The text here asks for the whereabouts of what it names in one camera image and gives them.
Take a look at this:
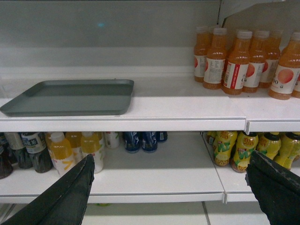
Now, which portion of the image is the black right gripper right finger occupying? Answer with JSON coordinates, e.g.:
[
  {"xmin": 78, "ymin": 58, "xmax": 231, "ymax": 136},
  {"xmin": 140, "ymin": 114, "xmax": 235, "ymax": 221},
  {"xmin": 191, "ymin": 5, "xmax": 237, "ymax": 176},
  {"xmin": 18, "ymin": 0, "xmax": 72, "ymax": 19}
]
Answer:
[{"xmin": 245, "ymin": 150, "xmax": 300, "ymax": 225}]

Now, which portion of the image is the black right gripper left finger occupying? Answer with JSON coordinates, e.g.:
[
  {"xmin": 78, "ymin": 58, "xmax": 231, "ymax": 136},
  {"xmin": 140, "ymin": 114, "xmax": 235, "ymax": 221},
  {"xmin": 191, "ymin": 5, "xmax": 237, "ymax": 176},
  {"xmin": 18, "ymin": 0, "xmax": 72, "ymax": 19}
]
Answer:
[{"xmin": 3, "ymin": 154, "xmax": 95, "ymax": 225}]

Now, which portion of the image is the grey rectangular serving tray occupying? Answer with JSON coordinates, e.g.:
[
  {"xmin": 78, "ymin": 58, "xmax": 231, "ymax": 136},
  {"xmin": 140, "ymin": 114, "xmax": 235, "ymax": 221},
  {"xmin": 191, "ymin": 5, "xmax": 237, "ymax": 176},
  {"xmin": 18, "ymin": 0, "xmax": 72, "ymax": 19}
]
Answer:
[{"xmin": 0, "ymin": 79, "xmax": 134, "ymax": 117}]

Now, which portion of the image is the yellow lemon tea bottle right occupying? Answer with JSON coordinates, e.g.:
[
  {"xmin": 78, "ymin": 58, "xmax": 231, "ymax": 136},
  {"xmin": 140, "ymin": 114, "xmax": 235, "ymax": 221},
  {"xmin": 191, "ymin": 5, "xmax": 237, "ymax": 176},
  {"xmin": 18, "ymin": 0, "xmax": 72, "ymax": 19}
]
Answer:
[{"xmin": 273, "ymin": 132, "xmax": 300, "ymax": 170}]

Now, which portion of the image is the yellow lemon tea bottle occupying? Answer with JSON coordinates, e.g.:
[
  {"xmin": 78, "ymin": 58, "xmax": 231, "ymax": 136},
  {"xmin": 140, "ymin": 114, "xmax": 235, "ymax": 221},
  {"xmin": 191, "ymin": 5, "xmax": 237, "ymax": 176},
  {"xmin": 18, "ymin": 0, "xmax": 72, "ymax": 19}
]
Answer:
[
  {"xmin": 213, "ymin": 131, "xmax": 238, "ymax": 166},
  {"xmin": 273, "ymin": 132, "xmax": 300, "ymax": 170},
  {"xmin": 231, "ymin": 131, "xmax": 259, "ymax": 173}
]

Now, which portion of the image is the yellow juice bottle front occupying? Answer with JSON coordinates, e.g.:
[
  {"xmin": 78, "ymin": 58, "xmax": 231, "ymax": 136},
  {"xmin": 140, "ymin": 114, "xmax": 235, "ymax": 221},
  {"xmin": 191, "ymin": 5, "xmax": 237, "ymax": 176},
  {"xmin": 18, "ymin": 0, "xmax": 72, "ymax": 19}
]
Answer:
[{"xmin": 50, "ymin": 132, "xmax": 75, "ymax": 177}]

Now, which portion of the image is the yellow juice bottle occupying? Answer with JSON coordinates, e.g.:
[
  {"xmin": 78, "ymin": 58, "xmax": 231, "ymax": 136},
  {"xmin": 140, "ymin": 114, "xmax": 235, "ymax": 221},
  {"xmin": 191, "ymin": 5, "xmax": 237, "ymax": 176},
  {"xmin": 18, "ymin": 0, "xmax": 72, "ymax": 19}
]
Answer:
[
  {"xmin": 50, "ymin": 132, "xmax": 75, "ymax": 177},
  {"xmin": 81, "ymin": 131, "xmax": 104, "ymax": 173}
]

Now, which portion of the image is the yellow lemon tea bottle middle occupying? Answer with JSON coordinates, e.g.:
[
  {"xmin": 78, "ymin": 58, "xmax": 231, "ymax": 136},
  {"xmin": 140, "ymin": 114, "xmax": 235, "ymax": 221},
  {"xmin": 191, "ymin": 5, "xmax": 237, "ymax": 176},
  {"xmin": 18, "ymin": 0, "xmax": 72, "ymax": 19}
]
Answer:
[{"xmin": 231, "ymin": 131, "xmax": 259, "ymax": 173}]

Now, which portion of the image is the yellow juice bottle middle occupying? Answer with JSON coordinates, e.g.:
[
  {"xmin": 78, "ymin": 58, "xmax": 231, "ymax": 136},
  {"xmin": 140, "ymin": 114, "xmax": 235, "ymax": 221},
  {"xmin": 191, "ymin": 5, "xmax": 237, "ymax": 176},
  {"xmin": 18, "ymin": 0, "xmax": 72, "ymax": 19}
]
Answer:
[{"xmin": 81, "ymin": 131, "xmax": 104, "ymax": 173}]

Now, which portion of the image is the dark tea bottle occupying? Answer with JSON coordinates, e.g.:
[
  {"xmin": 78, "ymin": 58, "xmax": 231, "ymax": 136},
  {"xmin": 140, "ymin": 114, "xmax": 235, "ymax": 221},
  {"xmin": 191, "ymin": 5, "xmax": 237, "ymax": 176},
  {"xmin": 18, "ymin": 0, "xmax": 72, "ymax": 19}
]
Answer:
[{"xmin": 21, "ymin": 132, "xmax": 53, "ymax": 173}]

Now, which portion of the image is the dark cola bottle left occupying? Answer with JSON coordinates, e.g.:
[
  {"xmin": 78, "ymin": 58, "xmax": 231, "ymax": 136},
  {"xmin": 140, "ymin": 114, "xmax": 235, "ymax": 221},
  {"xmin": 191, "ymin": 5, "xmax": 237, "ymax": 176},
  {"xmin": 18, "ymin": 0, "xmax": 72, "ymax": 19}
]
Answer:
[{"xmin": 0, "ymin": 133, "xmax": 13, "ymax": 179}]

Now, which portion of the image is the yellow lemon tea bottle left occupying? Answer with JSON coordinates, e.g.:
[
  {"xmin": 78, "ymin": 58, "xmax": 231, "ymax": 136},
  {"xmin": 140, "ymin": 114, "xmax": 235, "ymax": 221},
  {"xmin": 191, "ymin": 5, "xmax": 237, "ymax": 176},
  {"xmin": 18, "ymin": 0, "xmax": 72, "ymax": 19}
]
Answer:
[{"xmin": 213, "ymin": 131, "xmax": 238, "ymax": 166}]

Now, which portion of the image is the blue drink bottle left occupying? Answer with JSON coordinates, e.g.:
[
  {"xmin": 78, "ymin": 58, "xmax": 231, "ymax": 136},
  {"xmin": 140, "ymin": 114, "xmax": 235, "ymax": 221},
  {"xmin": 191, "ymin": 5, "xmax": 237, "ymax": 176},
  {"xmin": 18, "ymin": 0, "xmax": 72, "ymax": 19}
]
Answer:
[{"xmin": 124, "ymin": 131, "xmax": 141, "ymax": 153}]

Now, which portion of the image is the orange juice bottle peach label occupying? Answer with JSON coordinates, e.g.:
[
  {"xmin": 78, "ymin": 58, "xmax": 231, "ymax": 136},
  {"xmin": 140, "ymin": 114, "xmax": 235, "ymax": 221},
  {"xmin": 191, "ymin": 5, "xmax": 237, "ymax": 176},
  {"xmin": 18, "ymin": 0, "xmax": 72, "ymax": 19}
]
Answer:
[{"xmin": 242, "ymin": 30, "xmax": 270, "ymax": 93}]

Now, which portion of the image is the orange juice bottle red label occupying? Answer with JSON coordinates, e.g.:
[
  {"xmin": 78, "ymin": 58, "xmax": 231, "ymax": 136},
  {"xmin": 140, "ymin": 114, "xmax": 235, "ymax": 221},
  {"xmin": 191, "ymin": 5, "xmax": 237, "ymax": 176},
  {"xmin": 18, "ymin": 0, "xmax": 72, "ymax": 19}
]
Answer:
[{"xmin": 222, "ymin": 30, "xmax": 252, "ymax": 95}]

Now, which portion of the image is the orange juice bottle white label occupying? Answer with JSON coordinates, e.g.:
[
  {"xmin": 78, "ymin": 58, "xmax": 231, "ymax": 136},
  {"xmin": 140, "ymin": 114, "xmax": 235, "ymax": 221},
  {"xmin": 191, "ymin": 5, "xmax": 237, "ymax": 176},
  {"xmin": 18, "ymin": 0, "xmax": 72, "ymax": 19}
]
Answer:
[{"xmin": 203, "ymin": 28, "xmax": 227, "ymax": 90}]

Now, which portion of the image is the white upper shelf board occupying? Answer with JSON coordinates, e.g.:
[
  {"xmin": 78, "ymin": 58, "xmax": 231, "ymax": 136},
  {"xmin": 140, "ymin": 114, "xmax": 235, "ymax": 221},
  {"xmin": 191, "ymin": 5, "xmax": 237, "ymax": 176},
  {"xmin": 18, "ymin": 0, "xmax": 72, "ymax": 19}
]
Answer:
[{"xmin": 0, "ymin": 77, "xmax": 300, "ymax": 132}]

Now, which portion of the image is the orange juice bottle back right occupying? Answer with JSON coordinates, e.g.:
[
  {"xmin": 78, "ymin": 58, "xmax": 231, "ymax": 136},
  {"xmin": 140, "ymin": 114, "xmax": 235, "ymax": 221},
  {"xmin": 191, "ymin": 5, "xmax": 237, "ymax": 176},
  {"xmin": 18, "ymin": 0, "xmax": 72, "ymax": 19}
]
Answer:
[{"xmin": 258, "ymin": 30, "xmax": 283, "ymax": 88}]

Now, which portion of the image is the orange juice bottle back left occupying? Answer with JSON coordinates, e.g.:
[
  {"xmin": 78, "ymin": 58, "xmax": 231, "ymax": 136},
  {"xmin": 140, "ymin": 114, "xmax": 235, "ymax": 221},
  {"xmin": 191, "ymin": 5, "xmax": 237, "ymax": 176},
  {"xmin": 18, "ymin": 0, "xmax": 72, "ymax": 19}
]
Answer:
[{"xmin": 194, "ymin": 26, "xmax": 210, "ymax": 83}]

